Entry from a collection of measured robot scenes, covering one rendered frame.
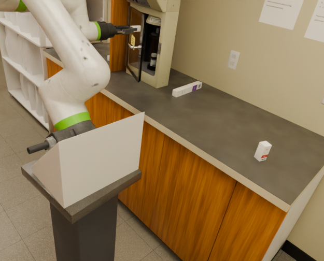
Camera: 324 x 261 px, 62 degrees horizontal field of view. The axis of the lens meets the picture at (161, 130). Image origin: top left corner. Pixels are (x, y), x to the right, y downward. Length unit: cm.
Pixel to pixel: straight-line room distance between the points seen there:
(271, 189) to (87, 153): 73
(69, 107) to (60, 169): 23
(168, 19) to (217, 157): 88
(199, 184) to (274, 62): 87
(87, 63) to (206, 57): 128
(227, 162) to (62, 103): 72
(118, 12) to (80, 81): 109
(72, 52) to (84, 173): 38
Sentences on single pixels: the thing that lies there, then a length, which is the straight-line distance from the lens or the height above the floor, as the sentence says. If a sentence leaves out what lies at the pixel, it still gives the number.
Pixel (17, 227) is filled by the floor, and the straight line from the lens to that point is 219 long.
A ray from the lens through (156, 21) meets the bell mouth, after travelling 178.
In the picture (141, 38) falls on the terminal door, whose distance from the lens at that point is 165.
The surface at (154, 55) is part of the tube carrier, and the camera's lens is 186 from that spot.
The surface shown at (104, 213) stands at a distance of 117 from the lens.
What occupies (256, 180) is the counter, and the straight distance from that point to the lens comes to 119.
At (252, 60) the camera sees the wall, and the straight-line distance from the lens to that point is 186.
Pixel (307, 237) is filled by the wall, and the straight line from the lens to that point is 217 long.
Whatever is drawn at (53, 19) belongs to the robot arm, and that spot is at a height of 146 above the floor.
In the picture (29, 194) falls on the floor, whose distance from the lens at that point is 238.
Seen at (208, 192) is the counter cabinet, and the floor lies 71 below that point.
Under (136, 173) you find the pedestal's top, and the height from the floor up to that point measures 94.
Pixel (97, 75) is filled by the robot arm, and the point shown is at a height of 132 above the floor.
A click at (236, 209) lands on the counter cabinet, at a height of 73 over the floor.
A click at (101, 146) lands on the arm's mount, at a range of 88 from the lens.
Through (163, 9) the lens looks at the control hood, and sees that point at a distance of 166.
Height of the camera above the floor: 164
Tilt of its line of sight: 32 degrees down
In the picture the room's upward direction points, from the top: 9 degrees clockwise
